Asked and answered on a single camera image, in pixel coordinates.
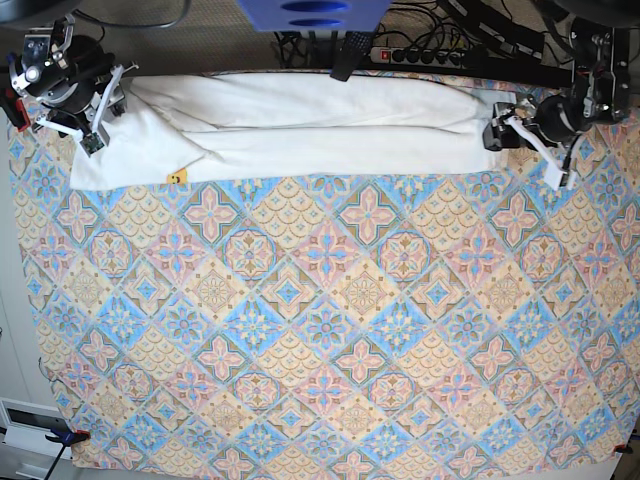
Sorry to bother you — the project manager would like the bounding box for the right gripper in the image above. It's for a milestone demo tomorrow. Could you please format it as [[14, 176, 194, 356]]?
[[35, 62, 139, 138]]

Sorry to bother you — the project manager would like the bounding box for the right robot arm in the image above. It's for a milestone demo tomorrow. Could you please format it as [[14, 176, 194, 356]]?
[[1, 14, 138, 155]]

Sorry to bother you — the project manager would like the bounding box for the white cabinet lower left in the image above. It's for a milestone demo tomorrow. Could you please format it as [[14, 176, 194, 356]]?
[[1, 397, 68, 479]]

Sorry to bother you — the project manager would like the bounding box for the blue clamp upper left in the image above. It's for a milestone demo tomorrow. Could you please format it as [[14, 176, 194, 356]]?
[[1, 52, 31, 132]]

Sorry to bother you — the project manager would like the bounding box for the blue clamp lower left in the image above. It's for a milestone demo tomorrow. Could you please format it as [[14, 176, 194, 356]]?
[[44, 429, 91, 480]]

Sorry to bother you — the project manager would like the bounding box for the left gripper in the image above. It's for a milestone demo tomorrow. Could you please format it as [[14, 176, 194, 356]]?
[[482, 95, 585, 175]]

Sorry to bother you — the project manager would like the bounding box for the black power strip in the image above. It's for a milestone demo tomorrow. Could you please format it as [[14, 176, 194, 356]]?
[[369, 47, 468, 68]]

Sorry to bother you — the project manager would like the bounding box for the black camera stand bracket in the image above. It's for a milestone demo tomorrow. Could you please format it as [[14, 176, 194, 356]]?
[[330, 31, 374, 82]]

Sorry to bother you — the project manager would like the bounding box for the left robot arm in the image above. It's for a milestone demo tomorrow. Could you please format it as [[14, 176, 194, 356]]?
[[483, 18, 630, 190]]

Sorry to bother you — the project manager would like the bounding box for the blue clamp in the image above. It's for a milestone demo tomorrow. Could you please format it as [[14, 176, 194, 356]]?
[[1, 52, 31, 132], [44, 429, 91, 480]]

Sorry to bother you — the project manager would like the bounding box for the white printed T-shirt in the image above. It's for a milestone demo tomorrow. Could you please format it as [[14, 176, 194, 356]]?
[[70, 73, 507, 191]]

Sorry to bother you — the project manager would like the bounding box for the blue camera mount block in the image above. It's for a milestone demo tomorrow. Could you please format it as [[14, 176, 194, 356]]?
[[238, 0, 392, 32]]

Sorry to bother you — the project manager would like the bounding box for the colourful patterned tablecloth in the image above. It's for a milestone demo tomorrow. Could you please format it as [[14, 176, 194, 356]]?
[[8, 114, 639, 479]]

